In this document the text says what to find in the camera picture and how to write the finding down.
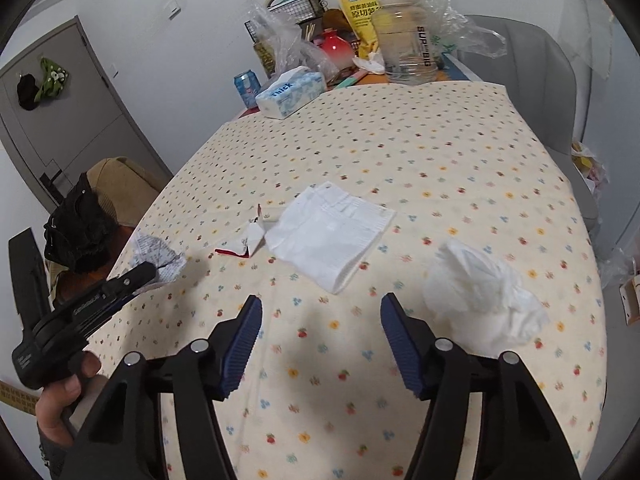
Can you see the printed paper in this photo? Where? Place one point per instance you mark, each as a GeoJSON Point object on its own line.
{"type": "Point", "coordinates": [160, 255]}

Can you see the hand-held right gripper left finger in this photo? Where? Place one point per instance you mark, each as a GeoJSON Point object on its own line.
{"type": "Point", "coordinates": [245, 340]}

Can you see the white light switch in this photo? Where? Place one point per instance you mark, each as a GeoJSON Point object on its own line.
{"type": "Point", "coordinates": [173, 5]}

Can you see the brown chair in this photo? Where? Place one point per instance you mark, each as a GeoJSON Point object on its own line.
{"type": "Point", "coordinates": [120, 175]}

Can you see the table with floral tablecloth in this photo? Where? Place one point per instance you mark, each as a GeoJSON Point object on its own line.
{"type": "Point", "coordinates": [400, 160]}

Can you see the grey upholstered chair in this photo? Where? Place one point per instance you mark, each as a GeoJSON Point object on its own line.
{"type": "Point", "coordinates": [550, 85]}

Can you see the black hanging item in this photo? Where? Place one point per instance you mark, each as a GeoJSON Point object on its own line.
{"type": "Point", "coordinates": [27, 91]}

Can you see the person's left forearm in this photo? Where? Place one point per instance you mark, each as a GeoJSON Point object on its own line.
{"type": "Point", "coordinates": [52, 460]}

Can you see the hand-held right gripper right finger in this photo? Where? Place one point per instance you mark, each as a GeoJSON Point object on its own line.
{"type": "Point", "coordinates": [400, 345]}

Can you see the grey door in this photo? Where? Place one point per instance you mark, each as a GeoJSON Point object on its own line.
{"type": "Point", "coordinates": [75, 125]}

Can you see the clear plastic bags on floor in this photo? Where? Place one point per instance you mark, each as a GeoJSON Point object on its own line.
{"type": "Point", "coordinates": [617, 267]}

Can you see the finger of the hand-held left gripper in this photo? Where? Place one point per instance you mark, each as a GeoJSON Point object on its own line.
{"type": "Point", "coordinates": [112, 304]}
{"type": "Point", "coordinates": [132, 277]}

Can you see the orange and white box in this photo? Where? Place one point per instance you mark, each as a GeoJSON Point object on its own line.
{"type": "Point", "coordinates": [631, 300]}

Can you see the bag of clutter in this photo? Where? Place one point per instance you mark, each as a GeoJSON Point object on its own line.
{"type": "Point", "coordinates": [587, 165]}

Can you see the yellow snack bag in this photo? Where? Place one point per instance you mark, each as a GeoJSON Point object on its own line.
{"type": "Point", "coordinates": [357, 10]}

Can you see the large clear water bottle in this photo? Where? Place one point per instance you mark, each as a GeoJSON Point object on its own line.
{"type": "Point", "coordinates": [405, 40]}

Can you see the blue and white tissue box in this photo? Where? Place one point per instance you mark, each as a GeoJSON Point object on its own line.
{"type": "Point", "coordinates": [290, 92]}

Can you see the person's left hand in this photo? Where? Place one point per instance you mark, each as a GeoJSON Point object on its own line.
{"type": "Point", "coordinates": [57, 410]}

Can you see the green hanging toy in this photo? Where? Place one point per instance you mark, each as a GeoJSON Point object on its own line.
{"type": "Point", "coordinates": [52, 80]}

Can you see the red vase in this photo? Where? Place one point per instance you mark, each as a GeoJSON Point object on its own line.
{"type": "Point", "coordinates": [337, 50]}

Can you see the blue soda can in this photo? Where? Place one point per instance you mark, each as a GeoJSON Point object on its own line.
{"type": "Point", "coordinates": [246, 87]}

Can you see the red and white wrapper scrap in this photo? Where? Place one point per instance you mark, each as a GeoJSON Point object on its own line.
{"type": "Point", "coordinates": [255, 237]}

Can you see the clear plastic bag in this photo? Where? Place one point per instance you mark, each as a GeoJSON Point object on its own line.
{"type": "Point", "coordinates": [290, 45]}
{"type": "Point", "coordinates": [465, 30]}

